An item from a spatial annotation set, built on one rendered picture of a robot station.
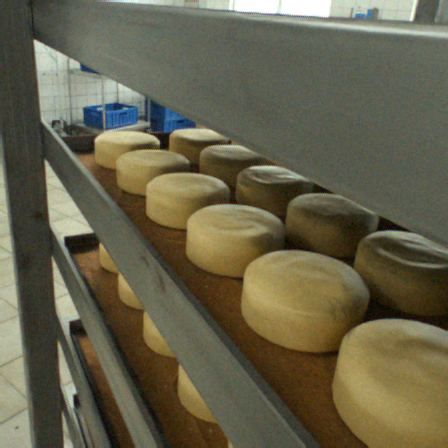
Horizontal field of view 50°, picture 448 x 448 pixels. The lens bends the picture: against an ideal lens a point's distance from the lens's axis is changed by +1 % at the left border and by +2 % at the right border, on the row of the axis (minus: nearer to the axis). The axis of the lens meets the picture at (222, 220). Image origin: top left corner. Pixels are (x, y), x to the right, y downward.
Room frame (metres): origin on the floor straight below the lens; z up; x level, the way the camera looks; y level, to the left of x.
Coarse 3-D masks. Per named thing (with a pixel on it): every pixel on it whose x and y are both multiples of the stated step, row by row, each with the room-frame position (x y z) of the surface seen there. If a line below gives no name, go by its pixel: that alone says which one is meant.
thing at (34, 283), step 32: (0, 0) 0.37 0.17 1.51; (0, 32) 0.37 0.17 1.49; (32, 32) 0.38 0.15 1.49; (0, 64) 0.36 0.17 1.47; (32, 64) 0.37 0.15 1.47; (0, 96) 0.36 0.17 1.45; (32, 96) 0.37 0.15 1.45; (0, 128) 0.36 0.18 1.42; (32, 128) 0.37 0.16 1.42; (32, 160) 0.37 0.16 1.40; (32, 192) 0.37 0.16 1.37; (32, 224) 0.37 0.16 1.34; (32, 256) 0.37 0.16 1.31; (32, 288) 0.37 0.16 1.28; (32, 320) 0.37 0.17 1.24; (32, 352) 0.36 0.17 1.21; (32, 384) 0.36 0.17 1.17; (32, 416) 0.36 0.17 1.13
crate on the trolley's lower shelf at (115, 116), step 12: (84, 108) 5.66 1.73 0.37; (96, 108) 5.85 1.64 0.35; (108, 108) 6.03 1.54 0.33; (120, 108) 6.11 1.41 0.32; (132, 108) 5.88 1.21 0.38; (84, 120) 5.67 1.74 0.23; (96, 120) 5.59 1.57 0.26; (108, 120) 5.52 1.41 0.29; (120, 120) 5.71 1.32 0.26; (132, 120) 5.89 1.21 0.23
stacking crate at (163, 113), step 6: (144, 102) 6.42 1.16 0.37; (150, 102) 6.35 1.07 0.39; (144, 108) 6.42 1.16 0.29; (150, 108) 6.36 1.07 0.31; (156, 108) 6.29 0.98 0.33; (162, 108) 6.24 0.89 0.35; (150, 114) 6.36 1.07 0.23; (156, 114) 6.30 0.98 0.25; (162, 114) 6.23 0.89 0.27; (168, 114) 6.24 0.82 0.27; (174, 114) 6.33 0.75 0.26
